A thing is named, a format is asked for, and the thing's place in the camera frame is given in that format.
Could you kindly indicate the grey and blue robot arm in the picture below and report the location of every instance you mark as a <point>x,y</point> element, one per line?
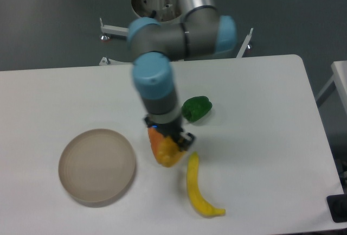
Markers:
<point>154,80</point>

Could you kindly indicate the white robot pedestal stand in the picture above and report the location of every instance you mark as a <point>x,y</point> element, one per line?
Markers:
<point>116,30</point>

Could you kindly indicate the yellow bell pepper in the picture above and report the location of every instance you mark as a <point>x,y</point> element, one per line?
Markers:
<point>168,153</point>

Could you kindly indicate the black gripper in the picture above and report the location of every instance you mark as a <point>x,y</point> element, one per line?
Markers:
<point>174,130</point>

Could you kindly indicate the white side table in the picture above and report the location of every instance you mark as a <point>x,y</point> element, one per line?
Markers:
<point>336,82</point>

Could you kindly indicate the yellow banana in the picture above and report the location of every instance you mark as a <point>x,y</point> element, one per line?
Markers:
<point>198,202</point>

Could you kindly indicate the beige round plate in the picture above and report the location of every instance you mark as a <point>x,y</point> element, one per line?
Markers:
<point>97,167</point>

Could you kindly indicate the green bell pepper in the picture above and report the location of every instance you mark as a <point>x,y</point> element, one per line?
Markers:
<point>196,108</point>

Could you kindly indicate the black device at table edge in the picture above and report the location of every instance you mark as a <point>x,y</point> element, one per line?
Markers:
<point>337,207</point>

